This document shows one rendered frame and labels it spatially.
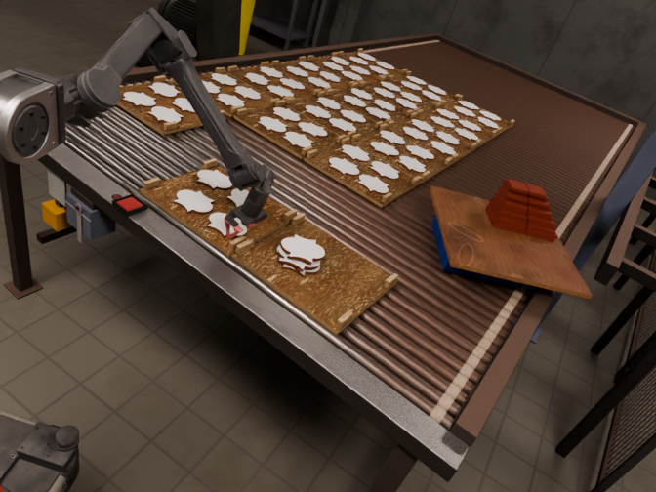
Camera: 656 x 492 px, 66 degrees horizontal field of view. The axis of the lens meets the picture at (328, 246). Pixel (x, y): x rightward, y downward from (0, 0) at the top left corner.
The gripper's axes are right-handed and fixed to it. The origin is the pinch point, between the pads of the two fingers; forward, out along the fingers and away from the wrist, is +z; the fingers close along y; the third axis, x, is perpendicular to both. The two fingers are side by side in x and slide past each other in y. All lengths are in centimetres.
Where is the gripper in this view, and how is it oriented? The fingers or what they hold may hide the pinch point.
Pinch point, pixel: (239, 230)
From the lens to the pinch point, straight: 162.7
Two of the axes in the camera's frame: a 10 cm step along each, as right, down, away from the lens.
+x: -7.2, -6.8, 1.7
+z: -4.5, 6.4, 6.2
